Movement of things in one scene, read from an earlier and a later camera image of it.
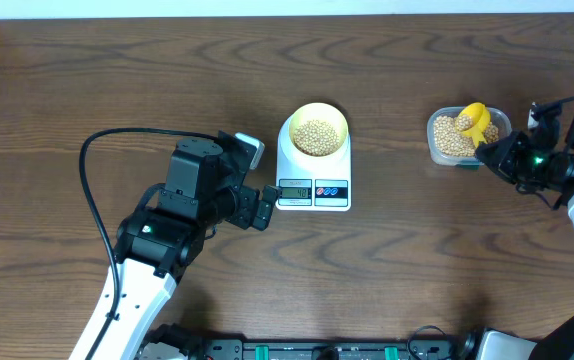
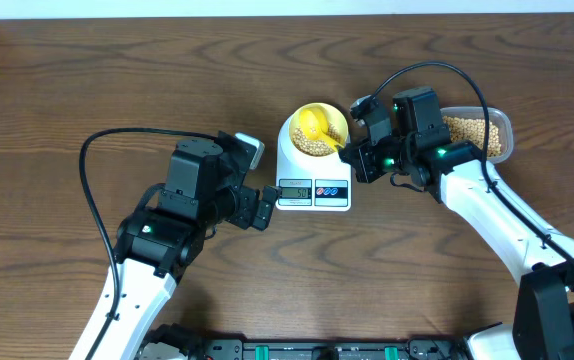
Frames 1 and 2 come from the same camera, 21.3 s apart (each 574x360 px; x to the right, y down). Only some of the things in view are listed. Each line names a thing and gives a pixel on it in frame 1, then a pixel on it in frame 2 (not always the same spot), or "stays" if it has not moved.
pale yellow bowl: [318, 129] stays
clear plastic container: [454, 132] stays
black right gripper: [507, 149] to [361, 161]
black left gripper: [245, 197] stays
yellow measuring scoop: [481, 118] to [315, 124]
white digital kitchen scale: [312, 183] stays
